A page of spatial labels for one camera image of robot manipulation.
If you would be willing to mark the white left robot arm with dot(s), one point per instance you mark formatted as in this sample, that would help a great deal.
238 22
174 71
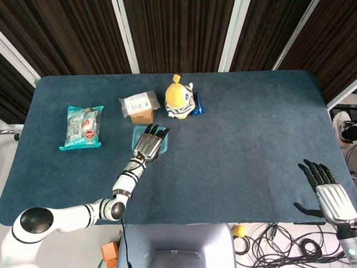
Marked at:
72 216

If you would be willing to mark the small cardboard box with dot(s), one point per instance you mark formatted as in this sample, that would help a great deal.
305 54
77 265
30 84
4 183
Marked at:
142 117

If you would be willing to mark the blue plastic container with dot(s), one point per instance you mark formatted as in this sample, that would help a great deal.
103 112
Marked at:
138 134

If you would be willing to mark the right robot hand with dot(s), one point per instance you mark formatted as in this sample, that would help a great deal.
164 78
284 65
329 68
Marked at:
334 201

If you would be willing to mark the teal snack bag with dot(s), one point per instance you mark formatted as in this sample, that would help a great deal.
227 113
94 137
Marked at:
82 128

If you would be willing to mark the grey robot torso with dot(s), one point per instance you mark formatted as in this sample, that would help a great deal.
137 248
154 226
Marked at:
178 240

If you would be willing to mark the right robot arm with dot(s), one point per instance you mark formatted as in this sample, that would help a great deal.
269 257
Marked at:
348 241

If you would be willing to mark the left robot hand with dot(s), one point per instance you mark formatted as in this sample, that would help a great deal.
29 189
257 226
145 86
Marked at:
149 145

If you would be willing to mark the blue snack packet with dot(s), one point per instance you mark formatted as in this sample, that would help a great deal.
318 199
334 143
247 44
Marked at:
199 104

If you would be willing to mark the yellow plush toy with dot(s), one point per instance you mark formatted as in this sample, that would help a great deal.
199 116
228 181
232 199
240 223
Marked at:
175 97

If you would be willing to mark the white partition post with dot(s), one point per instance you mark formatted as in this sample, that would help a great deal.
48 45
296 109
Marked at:
230 36
125 36
19 60
295 36

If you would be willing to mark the orange block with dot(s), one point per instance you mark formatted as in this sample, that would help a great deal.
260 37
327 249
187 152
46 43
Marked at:
109 252

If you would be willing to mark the metal chair leg with caster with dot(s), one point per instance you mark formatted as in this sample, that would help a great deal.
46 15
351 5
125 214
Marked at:
11 132

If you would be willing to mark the blue table cloth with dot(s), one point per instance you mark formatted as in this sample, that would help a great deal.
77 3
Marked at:
237 153

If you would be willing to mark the white sneaker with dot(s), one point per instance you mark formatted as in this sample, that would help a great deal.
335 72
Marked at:
341 128

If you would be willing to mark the clear bag with white label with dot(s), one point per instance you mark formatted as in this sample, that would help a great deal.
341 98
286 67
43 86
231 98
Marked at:
138 103

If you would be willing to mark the yellow crumpled object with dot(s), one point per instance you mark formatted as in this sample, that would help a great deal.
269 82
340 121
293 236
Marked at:
239 231

